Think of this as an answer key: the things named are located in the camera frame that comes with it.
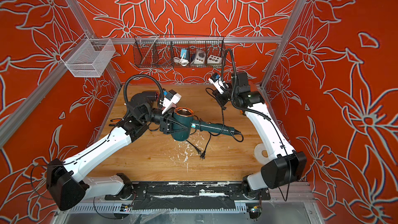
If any orange tool case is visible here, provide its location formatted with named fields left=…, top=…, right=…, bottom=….
left=249, top=82, right=264, bottom=99

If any green dryer black cord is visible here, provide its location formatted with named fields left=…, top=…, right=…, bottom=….
left=186, top=88, right=245, bottom=144

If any white coiled cable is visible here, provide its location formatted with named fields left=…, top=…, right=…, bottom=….
left=172, top=56, right=190, bottom=66

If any blue small box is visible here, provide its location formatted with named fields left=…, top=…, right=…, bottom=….
left=180, top=49, right=189, bottom=60

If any white socket cube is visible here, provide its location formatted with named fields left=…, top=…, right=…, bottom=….
left=207, top=55, right=222, bottom=66

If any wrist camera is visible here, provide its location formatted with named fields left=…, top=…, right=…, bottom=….
left=162, top=90, right=181, bottom=115
left=208, top=73, right=229, bottom=94

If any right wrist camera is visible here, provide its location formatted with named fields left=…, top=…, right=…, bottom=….
left=208, top=73, right=229, bottom=94

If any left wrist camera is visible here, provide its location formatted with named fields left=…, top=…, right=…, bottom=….
left=162, top=90, right=181, bottom=115

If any dark green hair dryer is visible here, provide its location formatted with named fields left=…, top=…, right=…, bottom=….
left=166, top=107, right=241, bottom=142

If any white power adapter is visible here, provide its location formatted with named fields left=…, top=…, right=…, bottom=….
left=191, top=49, right=206, bottom=65

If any clear plastic bin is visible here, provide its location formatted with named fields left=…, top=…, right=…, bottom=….
left=61, top=39, right=116, bottom=78

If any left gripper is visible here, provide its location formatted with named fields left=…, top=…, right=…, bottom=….
left=140, top=107, right=194, bottom=138

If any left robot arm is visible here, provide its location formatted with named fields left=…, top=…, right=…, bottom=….
left=45, top=74, right=181, bottom=211

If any white tape roll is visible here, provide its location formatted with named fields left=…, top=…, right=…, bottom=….
left=254, top=143, right=269, bottom=165

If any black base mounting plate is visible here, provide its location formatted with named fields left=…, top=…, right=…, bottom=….
left=104, top=181, right=271, bottom=213

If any pink dryer black cord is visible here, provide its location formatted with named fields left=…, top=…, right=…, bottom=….
left=186, top=133, right=212, bottom=160

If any black wire wall basket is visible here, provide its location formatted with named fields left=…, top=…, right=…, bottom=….
left=133, top=35, right=226, bottom=68

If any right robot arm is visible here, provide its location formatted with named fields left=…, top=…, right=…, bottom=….
left=211, top=48, right=307, bottom=196

